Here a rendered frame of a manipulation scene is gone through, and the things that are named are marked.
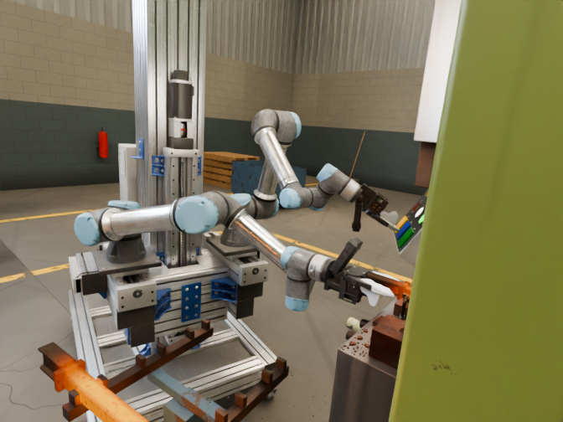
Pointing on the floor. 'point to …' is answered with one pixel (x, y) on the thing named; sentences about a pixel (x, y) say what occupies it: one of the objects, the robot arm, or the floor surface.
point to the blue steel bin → (242, 172)
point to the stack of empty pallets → (221, 167)
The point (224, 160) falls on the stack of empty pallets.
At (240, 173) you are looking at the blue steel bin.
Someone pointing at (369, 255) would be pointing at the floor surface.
